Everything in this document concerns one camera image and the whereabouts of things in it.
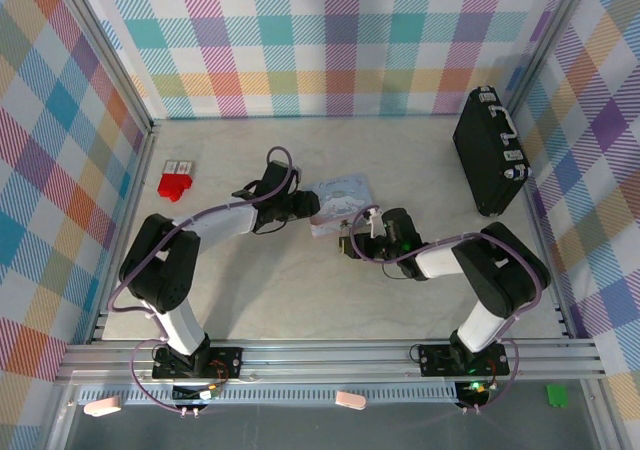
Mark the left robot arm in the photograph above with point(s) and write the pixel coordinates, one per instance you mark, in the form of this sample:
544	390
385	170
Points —
160	265

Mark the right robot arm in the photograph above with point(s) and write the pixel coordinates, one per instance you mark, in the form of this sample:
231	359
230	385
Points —
500	275

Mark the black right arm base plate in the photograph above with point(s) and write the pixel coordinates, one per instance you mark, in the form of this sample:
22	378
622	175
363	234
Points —
435	360

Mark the clear plastic bag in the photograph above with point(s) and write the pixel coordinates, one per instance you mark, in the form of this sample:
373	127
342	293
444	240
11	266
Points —
340	200

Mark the green plastic block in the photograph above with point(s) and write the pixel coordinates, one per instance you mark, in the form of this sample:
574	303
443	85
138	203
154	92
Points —
556	396

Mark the aluminium frame post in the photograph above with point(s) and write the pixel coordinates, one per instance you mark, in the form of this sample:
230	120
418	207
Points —
550	40
100	50

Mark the wide aluminium base rail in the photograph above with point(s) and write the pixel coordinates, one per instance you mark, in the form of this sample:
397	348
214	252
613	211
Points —
325	360

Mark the black briefcase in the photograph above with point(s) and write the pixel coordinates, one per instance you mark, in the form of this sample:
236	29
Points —
487	155

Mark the small red white card box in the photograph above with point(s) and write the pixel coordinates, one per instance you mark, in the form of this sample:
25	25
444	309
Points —
180	167

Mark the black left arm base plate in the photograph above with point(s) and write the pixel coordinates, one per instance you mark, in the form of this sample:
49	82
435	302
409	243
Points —
225	362

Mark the pink plastic tag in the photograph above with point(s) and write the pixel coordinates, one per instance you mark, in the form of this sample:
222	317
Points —
102	406
350	400

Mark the red plastic block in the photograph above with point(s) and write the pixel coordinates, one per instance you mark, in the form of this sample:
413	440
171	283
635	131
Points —
174	187

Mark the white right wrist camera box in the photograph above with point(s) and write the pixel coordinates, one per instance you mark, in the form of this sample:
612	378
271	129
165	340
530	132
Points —
372	218

